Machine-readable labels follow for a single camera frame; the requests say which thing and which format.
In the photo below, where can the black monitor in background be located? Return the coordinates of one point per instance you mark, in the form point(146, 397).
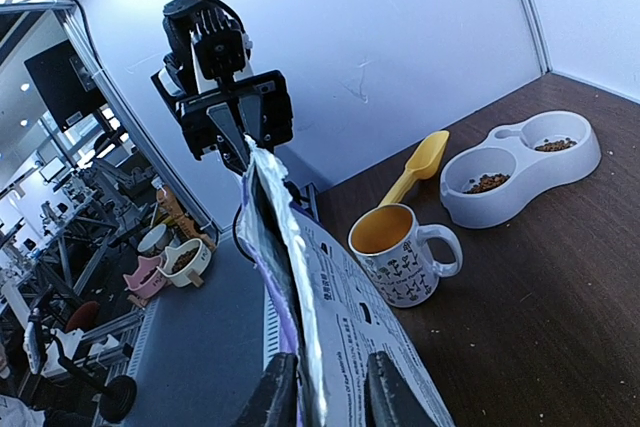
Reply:
point(64, 84)

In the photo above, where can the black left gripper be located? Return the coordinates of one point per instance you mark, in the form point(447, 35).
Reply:
point(221, 118)

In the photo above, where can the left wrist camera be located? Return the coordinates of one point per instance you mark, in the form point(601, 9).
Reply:
point(201, 33)

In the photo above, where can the purple pet food bag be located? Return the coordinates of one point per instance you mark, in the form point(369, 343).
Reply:
point(332, 317)

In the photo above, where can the yellow plastic scoop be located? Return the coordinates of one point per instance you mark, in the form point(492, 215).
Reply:
point(423, 164)

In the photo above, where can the white bowl with kibble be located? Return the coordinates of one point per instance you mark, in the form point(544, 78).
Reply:
point(185, 264)

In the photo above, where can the pink pet bowl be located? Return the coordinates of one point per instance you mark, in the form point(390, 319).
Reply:
point(146, 281)

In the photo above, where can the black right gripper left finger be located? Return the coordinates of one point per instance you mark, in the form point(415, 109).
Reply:
point(273, 402)

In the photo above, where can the white mug yellow inside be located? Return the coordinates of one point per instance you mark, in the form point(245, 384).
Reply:
point(392, 249)

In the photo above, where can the right aluminium corner post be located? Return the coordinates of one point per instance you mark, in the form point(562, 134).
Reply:
point(536, 31)

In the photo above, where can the grey double pet feeder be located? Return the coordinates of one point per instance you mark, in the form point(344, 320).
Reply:
point(490, 183)

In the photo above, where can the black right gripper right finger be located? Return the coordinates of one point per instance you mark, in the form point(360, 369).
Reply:
point(388, 399)

